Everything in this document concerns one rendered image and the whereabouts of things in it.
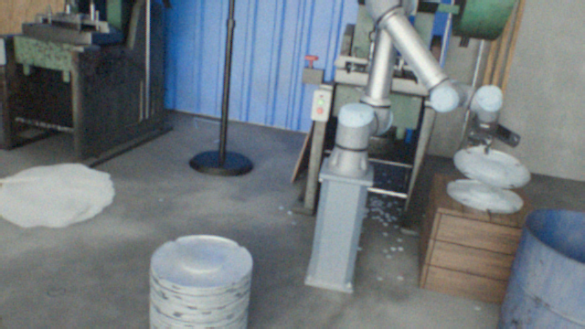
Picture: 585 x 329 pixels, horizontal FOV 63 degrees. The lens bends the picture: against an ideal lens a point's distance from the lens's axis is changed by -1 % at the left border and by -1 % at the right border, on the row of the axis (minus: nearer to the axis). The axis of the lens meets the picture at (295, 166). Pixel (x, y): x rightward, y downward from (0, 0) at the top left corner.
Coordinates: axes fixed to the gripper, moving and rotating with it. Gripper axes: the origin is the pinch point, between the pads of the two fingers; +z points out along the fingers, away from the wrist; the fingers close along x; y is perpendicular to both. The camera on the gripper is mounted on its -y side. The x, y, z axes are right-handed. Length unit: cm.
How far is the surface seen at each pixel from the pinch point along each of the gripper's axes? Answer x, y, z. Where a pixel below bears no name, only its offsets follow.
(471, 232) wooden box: 28.3, -2.1, 10.5
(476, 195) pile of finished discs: 10.4, 0.5, 15.8
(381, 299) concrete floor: 62, 21, 16
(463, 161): -0.4, 8.6, 11.2
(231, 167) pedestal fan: 13, 135, 60
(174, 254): 83, 71, -42
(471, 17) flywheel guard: -56, 22, -10
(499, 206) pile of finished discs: 14.0, -8.8, 13.0
